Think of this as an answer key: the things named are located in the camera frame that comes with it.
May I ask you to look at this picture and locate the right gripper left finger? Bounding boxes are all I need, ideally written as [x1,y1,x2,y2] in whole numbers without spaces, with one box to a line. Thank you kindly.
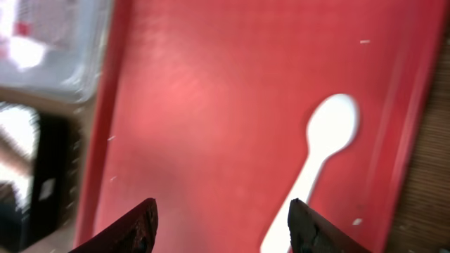
[69,198,158,253]

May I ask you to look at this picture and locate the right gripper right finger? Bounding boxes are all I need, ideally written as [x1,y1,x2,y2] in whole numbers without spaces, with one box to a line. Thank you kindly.
[288,199,369,253]

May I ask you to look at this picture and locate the white plastic spoon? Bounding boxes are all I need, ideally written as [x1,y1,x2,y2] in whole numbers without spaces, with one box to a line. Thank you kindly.
[259,93,359,253]

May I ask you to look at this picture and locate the red snack wrapper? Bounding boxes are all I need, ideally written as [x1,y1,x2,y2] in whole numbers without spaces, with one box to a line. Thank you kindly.
[14,22,31,37]

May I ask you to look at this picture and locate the black tray bin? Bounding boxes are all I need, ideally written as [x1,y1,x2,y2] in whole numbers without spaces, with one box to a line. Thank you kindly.
[1,101,75,252]

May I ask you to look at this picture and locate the red serving tray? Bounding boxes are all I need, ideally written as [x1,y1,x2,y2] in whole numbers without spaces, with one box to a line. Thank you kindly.
[75,0,449,252]

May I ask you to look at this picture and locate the clear plastic bin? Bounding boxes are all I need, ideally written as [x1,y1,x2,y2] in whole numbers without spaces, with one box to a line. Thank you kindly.
[1,0,115,103]

